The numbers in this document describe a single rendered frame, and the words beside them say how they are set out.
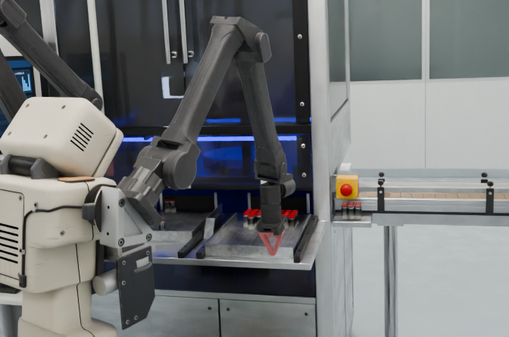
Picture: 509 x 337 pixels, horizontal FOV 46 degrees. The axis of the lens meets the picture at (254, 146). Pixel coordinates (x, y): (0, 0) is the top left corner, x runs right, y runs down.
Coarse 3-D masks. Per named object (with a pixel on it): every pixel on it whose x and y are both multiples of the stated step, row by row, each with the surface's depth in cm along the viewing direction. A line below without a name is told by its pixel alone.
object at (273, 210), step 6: (264, 204) 163; (270, 204) 163; (276, 204) 163; (264, 210) 164; (270, 210) 163; (276, 210) 163; (264, 216) 164; (270, 216) 163; (276, 216) 164; (264, 222) 164; (270, 222) 164; (276, 222) 164; (282, 222) 165; (258, 228) 162; (264, 228) 162; (270, 228) 161; (276, 228) 161
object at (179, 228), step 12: (168, 216) 216; (180, 216) 216; (192, 216) 215; (204, 216) 214; (156, 228) 202; (168, 228) 201; (180, 228) 201; (192, 228) 200; (156, 240) 189; (168, 240) 188; (180, 240) 187
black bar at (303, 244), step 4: (316, 216) 202; (312, 220) 197; (316, 220) 198; (308, 224) 193; (312, 224) 192; (316, 224) 198; (308, 228) 189; (312, 228) 189; (304, 232) 184; (308, 232) 184; (312, 232) 189; (304, 236) 181; (308, 236) 181; (304, 240) 177; (308, 240) 181; (300, 244) 174; (304, 244) 174; (300, 248) 170; (304, 248) 173; (296, 252) 167; (300, 252) 167; (296, 256) 164; (300, 256) 165; (296, 260) 164; (300, 260) 165
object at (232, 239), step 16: (224, 224) 192; (240, 224) 202; (304, 224) 188; (208, 240) 176; (224, 240) 186; (240, 240) 185; (256, 240) 185; (272, 240) 184; (288, 240) 183; (224, 256) 172; (240, 256) 171; (256, 256) 170; (272, 256) 169; (288, 256) 168
